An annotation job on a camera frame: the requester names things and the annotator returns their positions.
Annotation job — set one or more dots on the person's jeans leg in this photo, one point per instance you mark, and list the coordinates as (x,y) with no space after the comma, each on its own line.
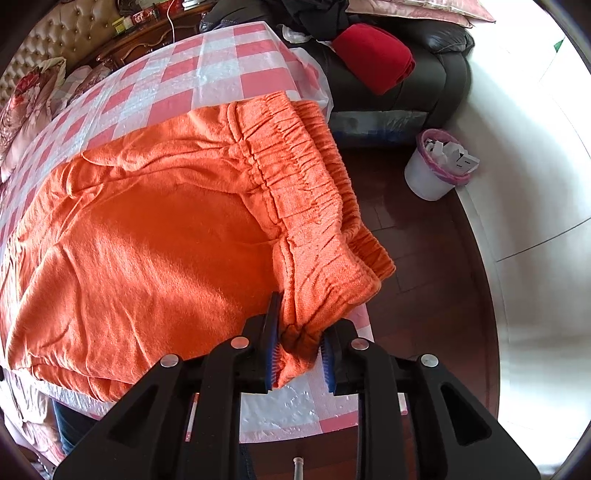
(69,424)

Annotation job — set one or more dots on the floral pink bedding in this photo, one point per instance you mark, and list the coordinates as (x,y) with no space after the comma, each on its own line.
(27,101)

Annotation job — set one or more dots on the pink cushion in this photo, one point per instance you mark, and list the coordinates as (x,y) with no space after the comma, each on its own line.
(415,9)

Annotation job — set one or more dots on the white paper waste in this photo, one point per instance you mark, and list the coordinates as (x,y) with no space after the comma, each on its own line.
(457,157)

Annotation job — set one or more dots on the dark clothing pile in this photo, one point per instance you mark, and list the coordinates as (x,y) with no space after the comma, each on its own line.
(318,14)

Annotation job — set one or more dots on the yellow green box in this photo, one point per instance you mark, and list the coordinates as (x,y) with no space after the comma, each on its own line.
(121,24)

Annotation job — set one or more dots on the pink white checked tablecloth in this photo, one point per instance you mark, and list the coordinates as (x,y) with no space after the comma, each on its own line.
(207,74)

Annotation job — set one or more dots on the orange towel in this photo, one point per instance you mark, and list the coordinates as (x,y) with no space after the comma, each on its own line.
(161,230)

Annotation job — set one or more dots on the clear plastic wrapped pack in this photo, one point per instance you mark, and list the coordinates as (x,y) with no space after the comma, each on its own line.
(378,127)

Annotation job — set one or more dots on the pink pillow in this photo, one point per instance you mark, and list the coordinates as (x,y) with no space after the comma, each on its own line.
(78,83)

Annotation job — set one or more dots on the tufted beige headboard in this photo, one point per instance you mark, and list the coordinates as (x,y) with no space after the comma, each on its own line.
(60,37)

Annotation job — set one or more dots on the carved wooden nightstand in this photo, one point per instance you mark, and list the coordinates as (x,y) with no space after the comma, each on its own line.
(138,41)

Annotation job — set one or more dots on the red packet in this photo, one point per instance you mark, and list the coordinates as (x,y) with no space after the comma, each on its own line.
(143,18)

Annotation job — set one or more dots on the white wardrobe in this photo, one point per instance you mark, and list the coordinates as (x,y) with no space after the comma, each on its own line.
(517,138)

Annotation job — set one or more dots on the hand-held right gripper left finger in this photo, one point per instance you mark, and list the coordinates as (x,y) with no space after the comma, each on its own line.
(272,360)

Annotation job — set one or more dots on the black leather sofa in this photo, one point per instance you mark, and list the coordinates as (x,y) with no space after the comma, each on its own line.
(443,83)

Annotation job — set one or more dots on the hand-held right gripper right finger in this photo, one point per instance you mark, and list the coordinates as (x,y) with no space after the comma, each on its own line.
(328,364)

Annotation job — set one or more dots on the red folded cloth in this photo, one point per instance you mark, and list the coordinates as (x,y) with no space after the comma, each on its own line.
(374,55)

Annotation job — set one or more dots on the white trash bin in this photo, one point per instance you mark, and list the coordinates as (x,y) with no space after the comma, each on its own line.
(425,177)

